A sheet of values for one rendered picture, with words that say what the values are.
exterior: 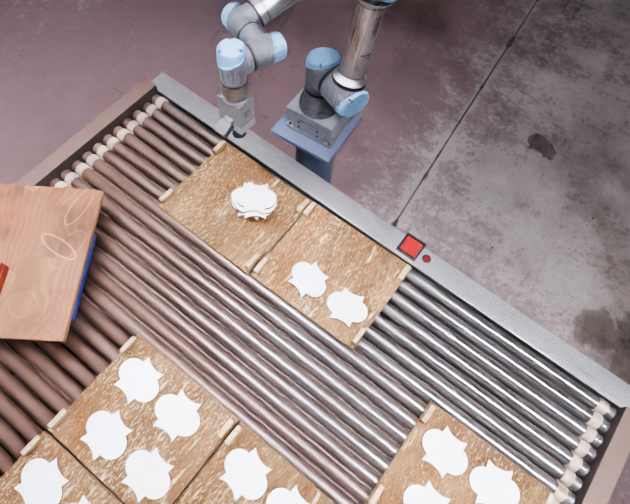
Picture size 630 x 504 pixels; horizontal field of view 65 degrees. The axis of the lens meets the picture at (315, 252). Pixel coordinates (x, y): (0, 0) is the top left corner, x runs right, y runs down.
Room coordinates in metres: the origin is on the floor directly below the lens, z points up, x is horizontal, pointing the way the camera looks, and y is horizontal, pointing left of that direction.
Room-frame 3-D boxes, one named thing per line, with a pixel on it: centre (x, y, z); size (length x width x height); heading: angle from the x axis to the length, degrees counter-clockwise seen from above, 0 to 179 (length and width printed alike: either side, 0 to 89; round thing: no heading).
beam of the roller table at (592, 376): (0.84, -0.17, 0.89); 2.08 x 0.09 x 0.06; 59
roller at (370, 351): (0.53, 0.02, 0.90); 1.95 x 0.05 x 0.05; 59
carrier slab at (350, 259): (0.63, -0.06, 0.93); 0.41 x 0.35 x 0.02; 59
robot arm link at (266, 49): (1.04, 0.21, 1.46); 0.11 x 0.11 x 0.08; 40
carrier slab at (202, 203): (0.84, 0.30, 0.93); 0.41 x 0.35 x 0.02; 58
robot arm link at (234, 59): (0.97, 0.27, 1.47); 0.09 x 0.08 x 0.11; 130
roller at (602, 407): (0.78, -0.14, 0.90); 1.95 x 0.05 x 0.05; 59
